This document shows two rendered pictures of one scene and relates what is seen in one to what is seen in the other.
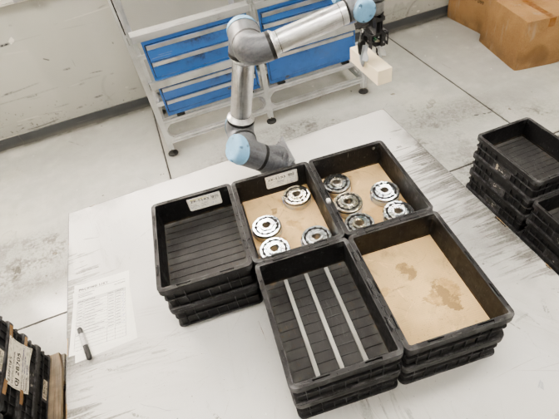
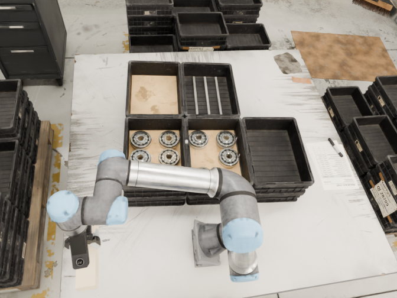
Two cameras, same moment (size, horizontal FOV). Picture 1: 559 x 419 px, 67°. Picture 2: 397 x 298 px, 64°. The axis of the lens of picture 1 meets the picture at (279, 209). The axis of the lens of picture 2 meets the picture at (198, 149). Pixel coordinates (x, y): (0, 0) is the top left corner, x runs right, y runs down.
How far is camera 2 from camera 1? 1.87 m
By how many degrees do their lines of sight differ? 77
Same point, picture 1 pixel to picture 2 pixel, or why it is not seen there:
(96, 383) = (320, 128)
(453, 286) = (137, 96)
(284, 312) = (225, 109)
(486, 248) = (93, 133)
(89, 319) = (338, 162)
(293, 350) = (224, 93)
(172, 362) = not seen: hidden behind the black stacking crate
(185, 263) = (283, 153)
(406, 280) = (158, 105)
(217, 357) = not seen: hidden behind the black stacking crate
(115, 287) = (329, 179)
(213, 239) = (265, 165)
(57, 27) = not seen: outside the picture
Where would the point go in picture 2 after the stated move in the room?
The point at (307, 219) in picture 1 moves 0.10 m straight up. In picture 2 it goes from (199, 160) to (201, 149)
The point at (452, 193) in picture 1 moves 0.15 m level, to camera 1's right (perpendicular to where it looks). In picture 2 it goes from (80, 179) to (49, 176)
